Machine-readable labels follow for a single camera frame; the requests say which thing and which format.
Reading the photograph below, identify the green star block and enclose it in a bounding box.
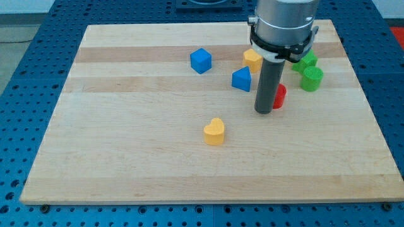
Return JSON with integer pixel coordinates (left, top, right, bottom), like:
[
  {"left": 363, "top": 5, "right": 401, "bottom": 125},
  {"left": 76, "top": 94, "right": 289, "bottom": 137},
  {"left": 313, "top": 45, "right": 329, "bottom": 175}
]
[{"left": 292, "top": 50, "right": 318, "bottom": 74}]

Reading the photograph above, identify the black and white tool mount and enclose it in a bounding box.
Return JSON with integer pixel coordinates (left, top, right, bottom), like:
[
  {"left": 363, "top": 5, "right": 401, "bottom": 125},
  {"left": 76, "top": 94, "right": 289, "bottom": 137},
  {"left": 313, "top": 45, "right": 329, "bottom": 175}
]
[{"left": 249, "top": 26, "right": 319, "bottom": 63}]

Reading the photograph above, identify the red circle block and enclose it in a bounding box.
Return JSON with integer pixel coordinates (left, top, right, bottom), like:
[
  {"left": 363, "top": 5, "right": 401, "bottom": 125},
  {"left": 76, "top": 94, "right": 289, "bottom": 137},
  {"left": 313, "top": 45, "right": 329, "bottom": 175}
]
[{"left": 273, "top": 83, "right": 287, "bottom": 109}]

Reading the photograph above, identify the yellow heart block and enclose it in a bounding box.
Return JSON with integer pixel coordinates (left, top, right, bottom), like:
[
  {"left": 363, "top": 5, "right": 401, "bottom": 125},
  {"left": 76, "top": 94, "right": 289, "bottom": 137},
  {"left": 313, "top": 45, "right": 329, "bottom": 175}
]
[{"left": 203, "top": 118, "right": 225, "bottom": 146}]

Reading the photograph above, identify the yellow hexagon block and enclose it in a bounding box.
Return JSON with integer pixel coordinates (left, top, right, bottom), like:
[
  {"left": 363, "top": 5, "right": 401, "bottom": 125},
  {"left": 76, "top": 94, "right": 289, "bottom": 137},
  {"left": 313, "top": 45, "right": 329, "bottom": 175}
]
[{"left": 242, "top": 49, "right": 263, "bottom": 73}]

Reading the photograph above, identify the green circle block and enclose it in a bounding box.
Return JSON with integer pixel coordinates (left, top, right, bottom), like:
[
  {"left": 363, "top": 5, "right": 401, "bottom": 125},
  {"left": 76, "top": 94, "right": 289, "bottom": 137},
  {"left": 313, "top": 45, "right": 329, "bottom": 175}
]
[{"left": 300, "top": 66, "right": 324, "bottom": 92}]

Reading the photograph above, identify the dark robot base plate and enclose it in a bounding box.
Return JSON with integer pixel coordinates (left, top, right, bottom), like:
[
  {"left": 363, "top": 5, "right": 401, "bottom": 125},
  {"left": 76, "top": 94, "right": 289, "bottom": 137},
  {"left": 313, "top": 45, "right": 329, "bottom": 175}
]
[{"left": 175, "top": 0, "right": 244, "bottom": 11}]

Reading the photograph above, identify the wooden board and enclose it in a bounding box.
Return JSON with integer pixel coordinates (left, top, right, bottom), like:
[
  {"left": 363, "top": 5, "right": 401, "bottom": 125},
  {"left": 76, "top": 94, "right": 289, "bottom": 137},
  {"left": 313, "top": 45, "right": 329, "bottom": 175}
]
[{"left": 20, "top": 20, "right": 403, "bottom": 205}]

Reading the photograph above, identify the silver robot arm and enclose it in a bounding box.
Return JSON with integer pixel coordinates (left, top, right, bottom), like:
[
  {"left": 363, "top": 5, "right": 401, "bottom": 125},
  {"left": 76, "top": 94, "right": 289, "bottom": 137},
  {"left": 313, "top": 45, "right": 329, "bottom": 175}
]
[{"left": 247, "top": 0, "right": 319, "bottom": 114}]

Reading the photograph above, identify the blue cube block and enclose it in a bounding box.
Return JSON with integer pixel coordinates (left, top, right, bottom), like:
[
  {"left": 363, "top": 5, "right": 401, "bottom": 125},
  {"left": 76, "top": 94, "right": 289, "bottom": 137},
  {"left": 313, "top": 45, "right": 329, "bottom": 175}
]
[{"left": 190, "top": 48, "right": 212, "bottom": 74}]

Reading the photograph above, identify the blue triangle block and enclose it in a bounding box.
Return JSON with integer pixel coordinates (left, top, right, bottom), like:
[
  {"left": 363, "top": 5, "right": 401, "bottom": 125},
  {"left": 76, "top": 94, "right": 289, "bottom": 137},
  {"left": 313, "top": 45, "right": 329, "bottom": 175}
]
[{"left": 231, "top": 66, "right": 252, "bottom": 92}]

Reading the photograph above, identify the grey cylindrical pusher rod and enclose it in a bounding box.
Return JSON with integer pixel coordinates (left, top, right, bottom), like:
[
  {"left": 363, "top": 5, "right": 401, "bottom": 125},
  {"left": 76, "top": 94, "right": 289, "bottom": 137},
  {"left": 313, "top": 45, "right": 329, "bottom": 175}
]
[{"left": 254, "top": 59, "right": 285, "bottom": 114}]

